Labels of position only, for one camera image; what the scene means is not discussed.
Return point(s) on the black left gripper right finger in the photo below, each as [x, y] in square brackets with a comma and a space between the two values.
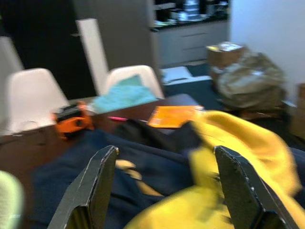
[245, 202]

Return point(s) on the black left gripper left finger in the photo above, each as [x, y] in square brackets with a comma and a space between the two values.
[88, 190]

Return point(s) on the yellow garment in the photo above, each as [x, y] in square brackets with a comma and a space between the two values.
[250, 143]

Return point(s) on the navy garment with gold print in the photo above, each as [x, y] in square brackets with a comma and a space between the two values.
[155, 171]

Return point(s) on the pink pen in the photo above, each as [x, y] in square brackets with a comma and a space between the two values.
[118, 118]

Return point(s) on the pale green cloth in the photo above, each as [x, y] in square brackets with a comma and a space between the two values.
[10, 202]

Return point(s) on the black cloth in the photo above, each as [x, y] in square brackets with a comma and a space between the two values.
[147, 136]

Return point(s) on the teal cloth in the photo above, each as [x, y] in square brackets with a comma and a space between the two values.
[126, 95]

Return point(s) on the cardboard box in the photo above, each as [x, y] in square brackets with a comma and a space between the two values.
[224, 55]
[299, 112]

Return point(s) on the white shell chair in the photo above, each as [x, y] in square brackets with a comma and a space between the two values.
[33, 95]
[147, 74]

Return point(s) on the orange booklet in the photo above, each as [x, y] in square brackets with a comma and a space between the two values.
[171, 117]

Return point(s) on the white paper sheet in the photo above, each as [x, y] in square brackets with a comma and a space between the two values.
[176, 74]

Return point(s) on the grey kitchen cabinet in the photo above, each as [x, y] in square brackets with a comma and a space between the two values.
[190, 40]

